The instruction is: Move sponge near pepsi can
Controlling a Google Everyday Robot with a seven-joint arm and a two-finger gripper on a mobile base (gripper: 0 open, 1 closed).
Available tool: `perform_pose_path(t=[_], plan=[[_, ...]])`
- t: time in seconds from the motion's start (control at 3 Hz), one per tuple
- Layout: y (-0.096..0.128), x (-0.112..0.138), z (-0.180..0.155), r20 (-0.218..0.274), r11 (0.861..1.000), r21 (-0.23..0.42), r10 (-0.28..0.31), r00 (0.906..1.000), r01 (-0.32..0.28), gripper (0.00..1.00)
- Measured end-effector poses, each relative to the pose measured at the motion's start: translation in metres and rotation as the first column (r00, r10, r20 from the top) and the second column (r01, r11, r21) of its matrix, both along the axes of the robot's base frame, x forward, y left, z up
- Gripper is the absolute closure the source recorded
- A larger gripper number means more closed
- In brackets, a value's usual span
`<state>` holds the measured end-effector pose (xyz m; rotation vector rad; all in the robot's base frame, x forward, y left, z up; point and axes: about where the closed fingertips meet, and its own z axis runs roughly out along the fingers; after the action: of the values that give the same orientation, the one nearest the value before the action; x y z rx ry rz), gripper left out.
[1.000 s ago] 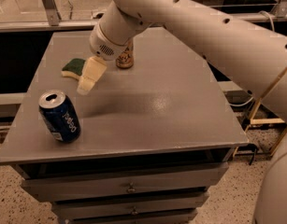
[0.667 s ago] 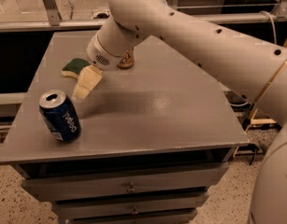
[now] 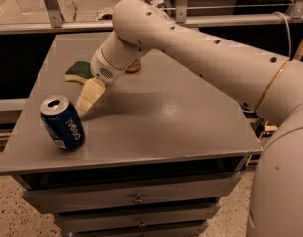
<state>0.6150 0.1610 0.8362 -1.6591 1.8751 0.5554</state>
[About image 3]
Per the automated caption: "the grey drawer cabinet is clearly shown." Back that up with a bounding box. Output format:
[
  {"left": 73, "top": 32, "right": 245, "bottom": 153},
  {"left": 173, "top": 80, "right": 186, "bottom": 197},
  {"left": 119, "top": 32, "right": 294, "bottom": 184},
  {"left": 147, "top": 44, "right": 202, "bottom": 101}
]
[{"left": 0, "top": 28, "right": 264, "bottom": 237}]

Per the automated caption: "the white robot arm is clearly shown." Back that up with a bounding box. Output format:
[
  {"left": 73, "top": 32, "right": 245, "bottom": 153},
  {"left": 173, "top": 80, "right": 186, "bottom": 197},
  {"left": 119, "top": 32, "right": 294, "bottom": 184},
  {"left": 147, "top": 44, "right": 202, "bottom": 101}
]
[{"left": 77, "top": 0, "right": 303, "bottom": 237}]

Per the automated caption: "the top grey drawer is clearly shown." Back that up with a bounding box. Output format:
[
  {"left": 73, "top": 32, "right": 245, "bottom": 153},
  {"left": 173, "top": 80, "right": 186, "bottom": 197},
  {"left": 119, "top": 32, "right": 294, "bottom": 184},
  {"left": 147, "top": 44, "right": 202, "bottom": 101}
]
[{"left": 23, "top": 172, "right": 241, "bottom": 213}]

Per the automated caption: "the yellow metal stand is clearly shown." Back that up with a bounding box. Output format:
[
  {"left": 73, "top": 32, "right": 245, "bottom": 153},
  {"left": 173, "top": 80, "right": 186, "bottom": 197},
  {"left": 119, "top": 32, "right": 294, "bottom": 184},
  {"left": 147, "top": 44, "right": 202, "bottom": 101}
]
[{"left": 256, "top": 38, "right": 303, "bottom": 126}]

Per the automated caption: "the grey drawer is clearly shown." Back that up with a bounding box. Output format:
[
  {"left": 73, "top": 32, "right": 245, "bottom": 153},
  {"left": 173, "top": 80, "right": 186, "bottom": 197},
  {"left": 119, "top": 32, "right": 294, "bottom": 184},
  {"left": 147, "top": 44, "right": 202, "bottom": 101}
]
[
  {"left": 23, "top": 172, "right": 241, "bottom": 213},
  {"left": 68, "top": 220, "right": 209, "bottom": 237},
  {"left": 55, "top": 203, "right": 220, "bottom": 233}
]

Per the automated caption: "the blue pepsi can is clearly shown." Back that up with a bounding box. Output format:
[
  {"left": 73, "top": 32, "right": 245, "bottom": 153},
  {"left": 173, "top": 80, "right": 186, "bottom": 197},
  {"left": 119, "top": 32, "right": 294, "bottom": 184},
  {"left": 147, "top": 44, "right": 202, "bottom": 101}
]
[{"left": 40, "top": 95, "right": 85, "bottom": 151}]

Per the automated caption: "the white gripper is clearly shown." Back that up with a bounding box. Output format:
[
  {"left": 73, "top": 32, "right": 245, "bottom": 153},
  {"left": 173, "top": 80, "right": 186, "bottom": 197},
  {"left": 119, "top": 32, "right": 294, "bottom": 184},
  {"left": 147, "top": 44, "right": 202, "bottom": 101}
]
[{"left": 75, "top": 48, "right": 125, "bottom": 119}]

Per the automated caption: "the green and yellow sponge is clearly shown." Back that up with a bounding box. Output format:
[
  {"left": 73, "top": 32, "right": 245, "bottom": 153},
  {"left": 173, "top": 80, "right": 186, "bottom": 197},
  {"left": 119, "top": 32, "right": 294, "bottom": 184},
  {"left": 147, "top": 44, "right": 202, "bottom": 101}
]
[{"left": 65, "top": 61, "right": 93, "bottom": 84}]

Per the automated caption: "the metal railing frame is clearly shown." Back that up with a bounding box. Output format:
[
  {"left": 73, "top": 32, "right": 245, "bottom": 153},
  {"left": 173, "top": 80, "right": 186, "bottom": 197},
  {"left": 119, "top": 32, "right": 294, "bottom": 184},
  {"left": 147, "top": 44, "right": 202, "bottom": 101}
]
[{"left": 0, "top": 0, "right": 303, "bottom": 34}]

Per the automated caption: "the middle grey drawer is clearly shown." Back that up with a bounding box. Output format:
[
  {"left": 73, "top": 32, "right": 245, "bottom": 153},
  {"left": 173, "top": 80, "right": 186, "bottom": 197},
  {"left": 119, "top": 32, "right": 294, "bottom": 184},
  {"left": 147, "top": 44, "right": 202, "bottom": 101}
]
[{"left": 55, "top": 203, "right": 220, "bottom": 233}]

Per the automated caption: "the bottom grey drawer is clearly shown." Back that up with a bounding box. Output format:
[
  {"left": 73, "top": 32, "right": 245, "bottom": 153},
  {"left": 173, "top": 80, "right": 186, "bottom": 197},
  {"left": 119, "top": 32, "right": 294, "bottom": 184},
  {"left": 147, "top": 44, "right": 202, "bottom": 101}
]
[{"left": 68, "top": 220, "right": 209, "bottom": 237}]

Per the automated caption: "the gold soda can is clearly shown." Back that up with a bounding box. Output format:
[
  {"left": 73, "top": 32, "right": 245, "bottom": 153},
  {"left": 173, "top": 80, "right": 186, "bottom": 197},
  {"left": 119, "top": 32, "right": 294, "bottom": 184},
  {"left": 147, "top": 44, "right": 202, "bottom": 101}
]
[{"left": 126, "top": 59, "right": 141, "bottom": 73}]

